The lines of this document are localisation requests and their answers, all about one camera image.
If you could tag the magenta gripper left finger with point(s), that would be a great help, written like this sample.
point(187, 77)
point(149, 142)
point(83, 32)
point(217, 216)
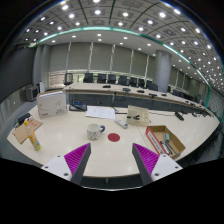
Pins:
point(70, 166)

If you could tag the white mug blue handle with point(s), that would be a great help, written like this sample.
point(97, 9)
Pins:
point(94, 131)

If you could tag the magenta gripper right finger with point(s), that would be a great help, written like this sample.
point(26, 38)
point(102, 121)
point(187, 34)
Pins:
point(152, 166)

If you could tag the grey crt monitor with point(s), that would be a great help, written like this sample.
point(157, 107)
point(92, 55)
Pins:
point(29, 93)

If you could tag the yellow plastic bottle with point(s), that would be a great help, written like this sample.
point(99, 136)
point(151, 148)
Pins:
point(31, 135)

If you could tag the black office chair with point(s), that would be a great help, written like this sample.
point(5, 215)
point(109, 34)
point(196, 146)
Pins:
point(101, 78)
point(68, 79)
point(123, 80)
point(111, 79)
point(133, 82)
point(152, 86)
point(88, 78)

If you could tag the white power strip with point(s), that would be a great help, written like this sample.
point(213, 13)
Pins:
point(121, 123)

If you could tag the black device on table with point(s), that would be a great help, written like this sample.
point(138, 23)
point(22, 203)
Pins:
point(179, 116)

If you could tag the black power adapter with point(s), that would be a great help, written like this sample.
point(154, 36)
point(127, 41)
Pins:
point(20, 120)

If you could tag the red round coaster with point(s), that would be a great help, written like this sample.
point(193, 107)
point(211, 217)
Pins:
point(113, 137)

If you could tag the teal small item in box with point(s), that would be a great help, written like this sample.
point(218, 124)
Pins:
point(166, 137)

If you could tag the white paper sheet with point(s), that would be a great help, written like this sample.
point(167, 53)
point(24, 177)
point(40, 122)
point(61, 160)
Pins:
point(100, 112)

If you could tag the brown cardboard sheet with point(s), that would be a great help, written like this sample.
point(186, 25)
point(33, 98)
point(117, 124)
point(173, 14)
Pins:
point(21, 133)

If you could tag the long curved conference desk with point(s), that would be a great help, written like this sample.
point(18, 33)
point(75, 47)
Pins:
point(121, 96)

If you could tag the beige small box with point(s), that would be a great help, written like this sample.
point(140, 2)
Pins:
point(137, 116)

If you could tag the open cardboard box red edge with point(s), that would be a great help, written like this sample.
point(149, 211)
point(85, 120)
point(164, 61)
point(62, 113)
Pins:
point(173, 148)

